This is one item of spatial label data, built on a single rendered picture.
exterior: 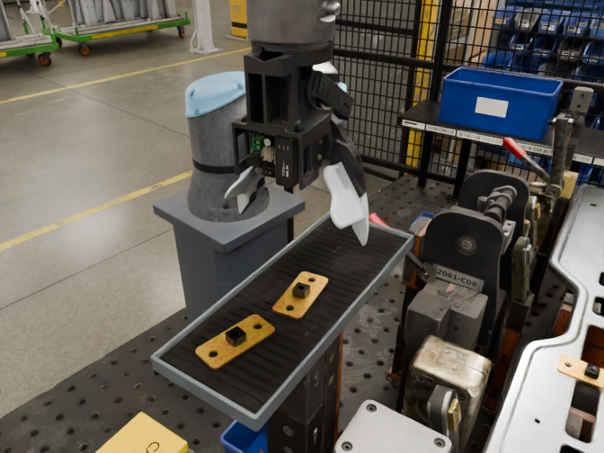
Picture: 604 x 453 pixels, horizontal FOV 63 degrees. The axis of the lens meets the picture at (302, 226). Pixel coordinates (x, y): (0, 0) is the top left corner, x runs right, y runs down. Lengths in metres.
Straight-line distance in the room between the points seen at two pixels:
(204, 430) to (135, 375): 0.22
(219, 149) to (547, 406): 0.61
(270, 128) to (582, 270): 0.75
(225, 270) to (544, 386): 0.53
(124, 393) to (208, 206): 0.48
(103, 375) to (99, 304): 1.38
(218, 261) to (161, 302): 1.62
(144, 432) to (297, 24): 0.37
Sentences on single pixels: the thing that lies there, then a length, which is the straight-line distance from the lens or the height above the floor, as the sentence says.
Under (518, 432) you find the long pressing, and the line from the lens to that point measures 0.72.
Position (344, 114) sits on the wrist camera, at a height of 1.37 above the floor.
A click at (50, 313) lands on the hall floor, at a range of 2.61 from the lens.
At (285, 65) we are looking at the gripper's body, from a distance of 0.41.
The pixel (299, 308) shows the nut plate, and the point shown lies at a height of 1.16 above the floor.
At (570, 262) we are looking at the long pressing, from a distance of 1.06.
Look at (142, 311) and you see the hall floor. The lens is 2.46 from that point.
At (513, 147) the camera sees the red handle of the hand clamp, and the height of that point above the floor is 1.13.
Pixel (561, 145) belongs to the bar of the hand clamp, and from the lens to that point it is 1.15.
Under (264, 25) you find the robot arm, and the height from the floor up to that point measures 1.48.
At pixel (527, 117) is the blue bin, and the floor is 1.09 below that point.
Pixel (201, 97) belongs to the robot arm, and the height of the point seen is 1.31.
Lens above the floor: 1.54
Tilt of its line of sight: 31 degrees down
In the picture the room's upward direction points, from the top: straight up
